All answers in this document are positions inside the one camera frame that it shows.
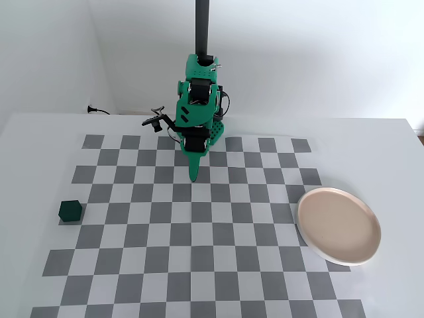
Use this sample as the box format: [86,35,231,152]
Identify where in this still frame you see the white red servo wire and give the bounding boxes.
[166,127,184,146]

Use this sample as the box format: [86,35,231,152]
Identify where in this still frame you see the dark green dice cube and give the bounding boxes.
[59,199,83,223]

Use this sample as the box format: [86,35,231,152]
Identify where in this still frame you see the pink round plate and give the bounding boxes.
[296,186,382,267]

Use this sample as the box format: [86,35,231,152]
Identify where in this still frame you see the black motor cable loop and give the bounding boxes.
[217,85,231,121]

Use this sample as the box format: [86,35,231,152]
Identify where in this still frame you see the black vertical pole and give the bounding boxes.
[194,0,211,64]

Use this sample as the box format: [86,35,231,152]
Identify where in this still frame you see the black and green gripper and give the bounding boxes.
[180,127,212,184]

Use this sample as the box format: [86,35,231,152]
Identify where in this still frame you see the grey white checkered mat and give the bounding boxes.
[30,133,367,318]

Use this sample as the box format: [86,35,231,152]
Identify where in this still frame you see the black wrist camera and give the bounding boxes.
[141,105,166,133]

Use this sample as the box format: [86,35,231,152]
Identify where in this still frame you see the green perforated robot base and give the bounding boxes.
[209,120,230,146]

